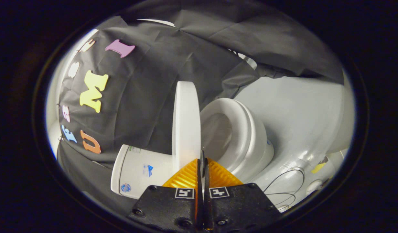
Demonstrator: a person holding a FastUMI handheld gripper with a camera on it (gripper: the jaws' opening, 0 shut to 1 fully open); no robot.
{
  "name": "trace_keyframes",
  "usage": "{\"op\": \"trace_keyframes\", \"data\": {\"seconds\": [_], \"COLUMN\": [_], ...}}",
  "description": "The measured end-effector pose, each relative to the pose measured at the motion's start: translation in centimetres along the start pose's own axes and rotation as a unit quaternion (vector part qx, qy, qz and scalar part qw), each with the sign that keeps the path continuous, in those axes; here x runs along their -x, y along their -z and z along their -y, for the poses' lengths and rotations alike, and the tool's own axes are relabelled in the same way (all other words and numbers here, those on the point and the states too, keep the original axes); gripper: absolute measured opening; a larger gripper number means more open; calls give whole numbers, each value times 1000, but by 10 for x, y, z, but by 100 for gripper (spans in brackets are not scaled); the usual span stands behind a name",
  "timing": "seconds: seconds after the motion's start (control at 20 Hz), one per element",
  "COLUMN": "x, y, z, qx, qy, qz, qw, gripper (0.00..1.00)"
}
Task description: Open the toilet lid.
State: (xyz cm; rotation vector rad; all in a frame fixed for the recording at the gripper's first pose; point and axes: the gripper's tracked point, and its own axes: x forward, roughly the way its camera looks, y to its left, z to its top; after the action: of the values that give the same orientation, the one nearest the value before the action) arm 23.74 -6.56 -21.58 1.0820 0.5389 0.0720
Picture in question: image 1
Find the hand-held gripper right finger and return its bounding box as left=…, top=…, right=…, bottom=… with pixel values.
left=202, top=150, right=282, bottom=232

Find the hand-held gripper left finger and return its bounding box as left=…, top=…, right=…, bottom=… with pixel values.
left=127, top=158, right=204, bottom=232

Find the white toilet lid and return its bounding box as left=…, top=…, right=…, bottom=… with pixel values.
left=172, top=81, right=202, bottom=171

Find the white toilet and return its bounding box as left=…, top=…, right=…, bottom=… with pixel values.
left=111, top=98, right=274, bottom=200

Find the white toilet seat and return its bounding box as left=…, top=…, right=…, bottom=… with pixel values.
left=200, top=98, right=253, bottom=170

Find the yellow tape piece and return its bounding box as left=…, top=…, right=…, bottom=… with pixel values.
left=311, top=156, right=329, bottom=174

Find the black backdrop cloth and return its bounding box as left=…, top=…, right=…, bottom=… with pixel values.
left=57, top=0, right=345, bottom=198

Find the thin black cable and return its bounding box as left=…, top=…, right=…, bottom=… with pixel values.
left=263, top=168, right=305, bottom=211

